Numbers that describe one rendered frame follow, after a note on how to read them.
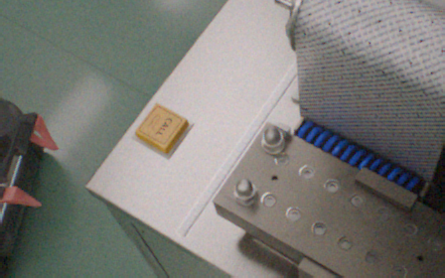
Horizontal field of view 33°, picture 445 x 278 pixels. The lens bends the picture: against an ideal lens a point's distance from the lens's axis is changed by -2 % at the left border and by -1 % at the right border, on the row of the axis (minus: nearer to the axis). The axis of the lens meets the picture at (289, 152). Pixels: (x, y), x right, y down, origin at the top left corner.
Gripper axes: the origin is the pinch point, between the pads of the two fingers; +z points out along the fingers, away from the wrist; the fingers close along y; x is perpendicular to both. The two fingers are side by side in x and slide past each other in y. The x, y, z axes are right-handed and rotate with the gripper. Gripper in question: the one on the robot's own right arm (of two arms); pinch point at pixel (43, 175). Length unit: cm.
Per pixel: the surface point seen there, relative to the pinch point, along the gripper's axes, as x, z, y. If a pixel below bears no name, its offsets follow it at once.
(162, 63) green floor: 70, 81, 83
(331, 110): -39.9, 17.3, 14.6
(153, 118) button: -3.7, 16.2, 17.9
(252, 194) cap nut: -29.1, 16.0, 1.3
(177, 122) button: -7.5, 18.4, 17.7
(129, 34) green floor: 82, 74, 93
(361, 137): -42.4, 22.9, 12.6
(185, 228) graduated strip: -10.7, 22.9, -0.7
